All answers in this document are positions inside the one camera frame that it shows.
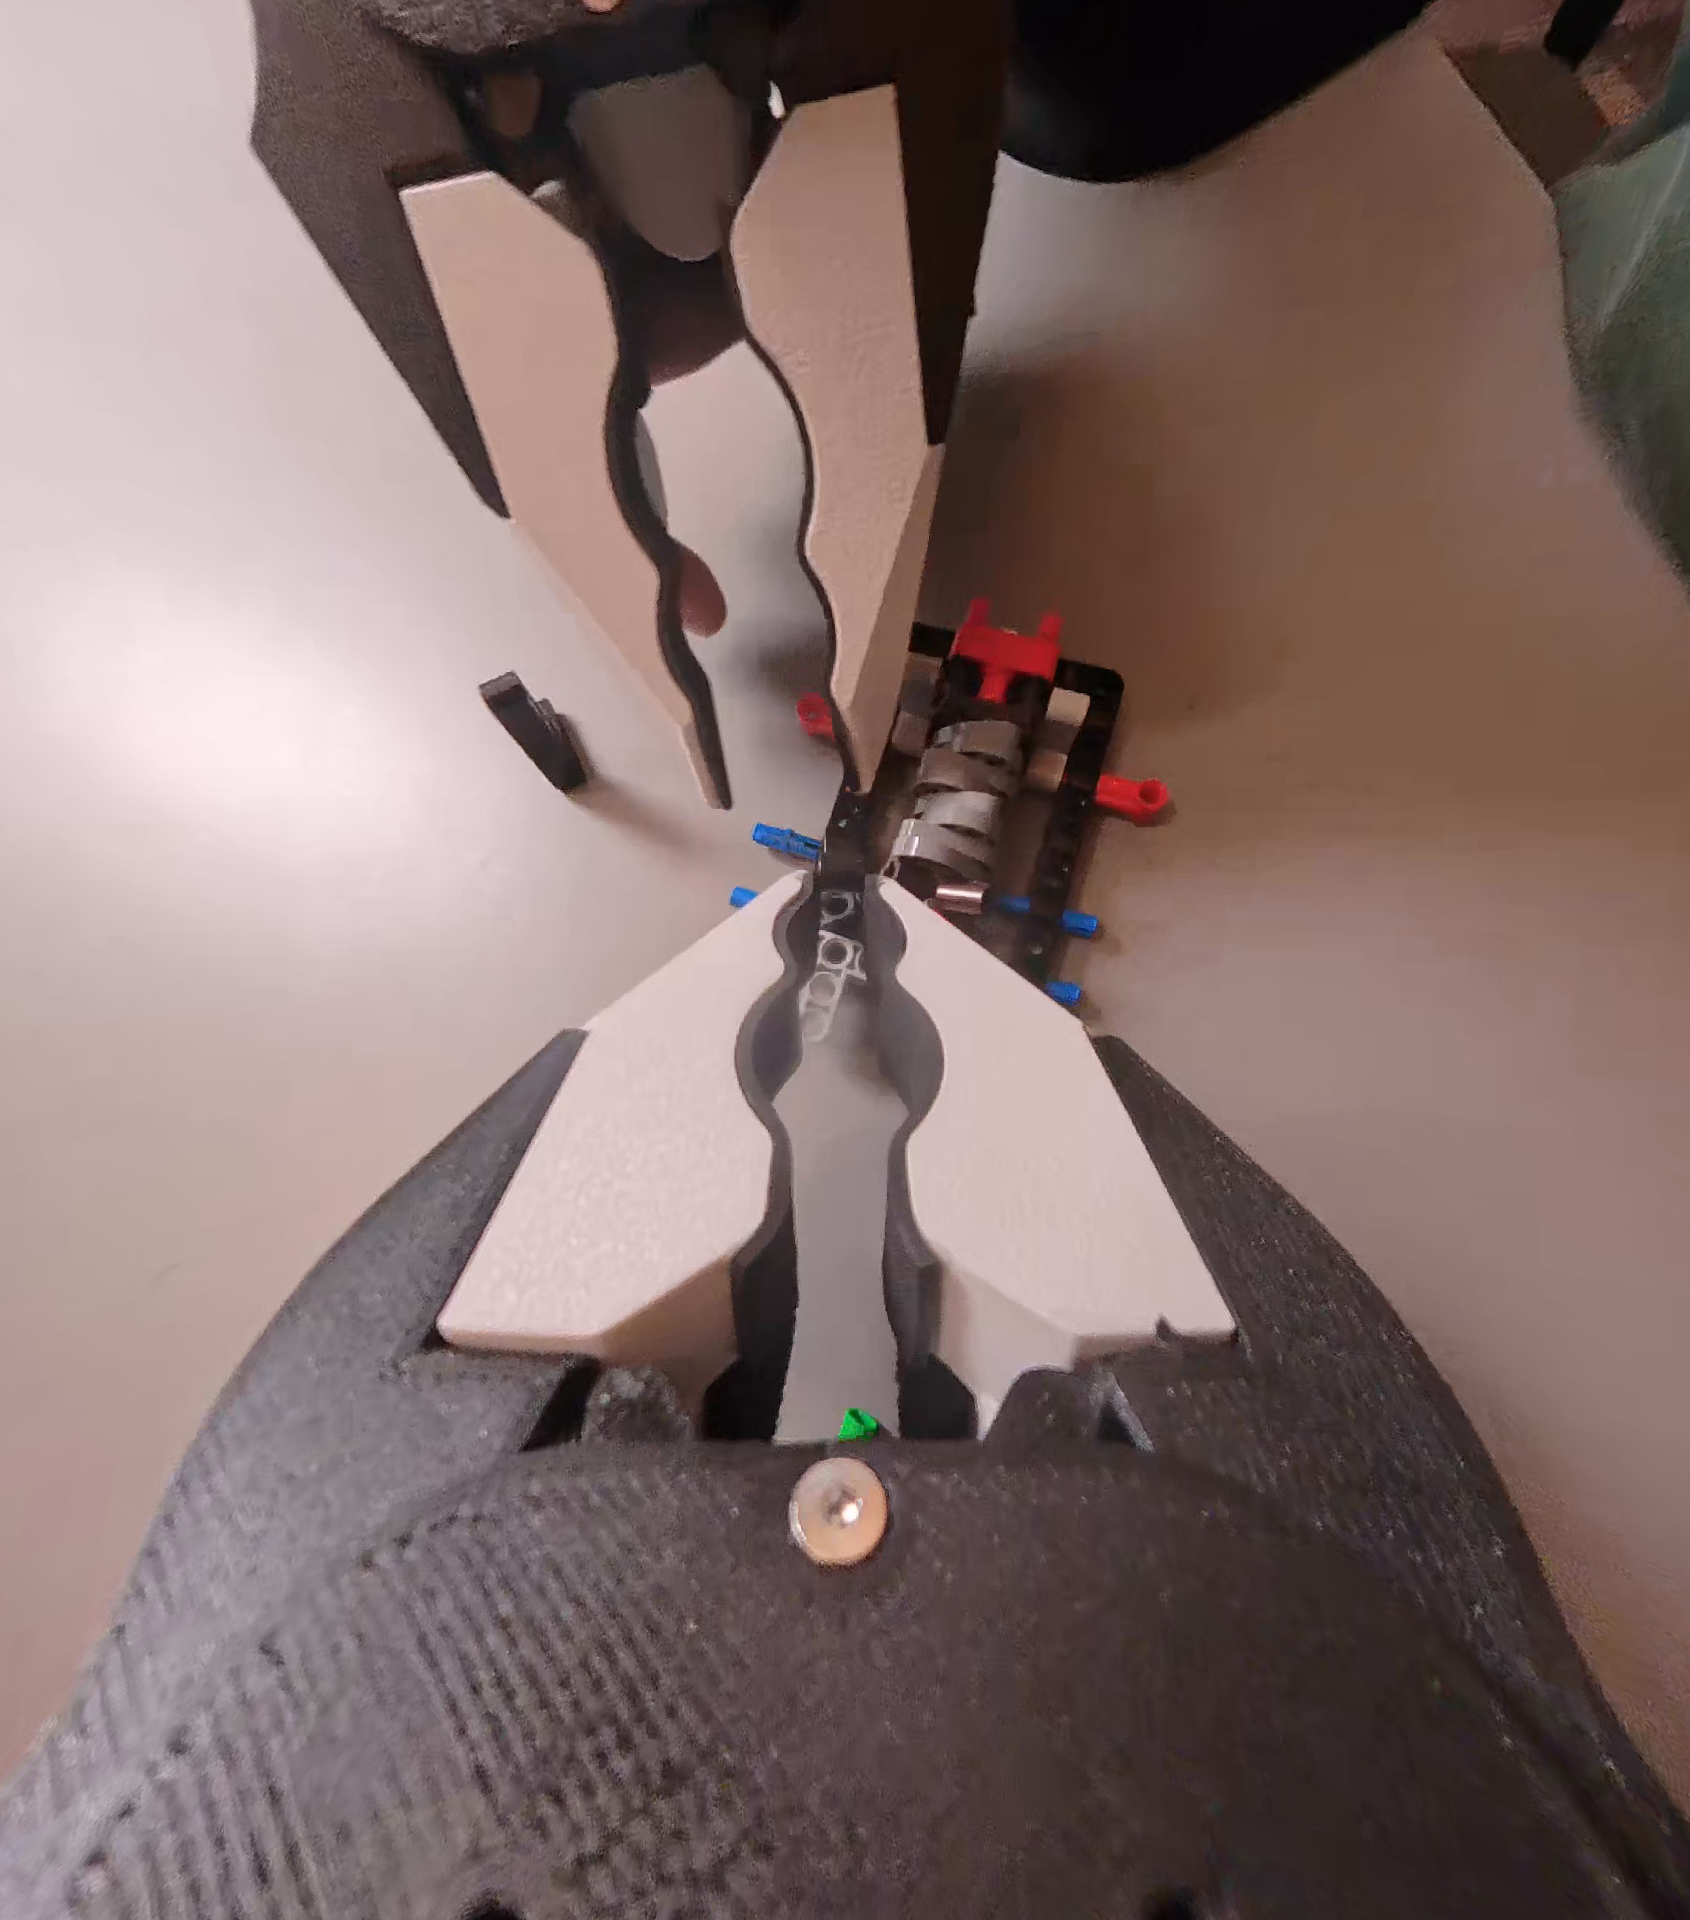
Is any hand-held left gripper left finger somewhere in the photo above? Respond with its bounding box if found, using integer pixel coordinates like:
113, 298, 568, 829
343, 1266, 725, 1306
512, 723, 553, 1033
432, 868, 814, 1369

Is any dark angled lego beam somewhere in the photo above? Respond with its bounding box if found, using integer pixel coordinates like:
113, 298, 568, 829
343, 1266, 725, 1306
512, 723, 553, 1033
478, 674, 590, 792

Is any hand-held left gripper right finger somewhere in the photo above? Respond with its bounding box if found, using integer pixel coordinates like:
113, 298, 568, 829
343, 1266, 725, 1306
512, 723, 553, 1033
864, 874, 1239, 1428

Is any person's right hand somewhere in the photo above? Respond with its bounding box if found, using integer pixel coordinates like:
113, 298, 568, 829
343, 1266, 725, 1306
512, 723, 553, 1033
618, 255, 755, 642

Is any black frame lego assembly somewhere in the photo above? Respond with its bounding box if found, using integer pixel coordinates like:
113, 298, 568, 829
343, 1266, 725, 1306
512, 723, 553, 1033
730, 598, 1173, 1040

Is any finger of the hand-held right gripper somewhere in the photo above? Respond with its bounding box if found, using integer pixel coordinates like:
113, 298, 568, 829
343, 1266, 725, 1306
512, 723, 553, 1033
397, 168, 738, 812
730, 85, 950, 792

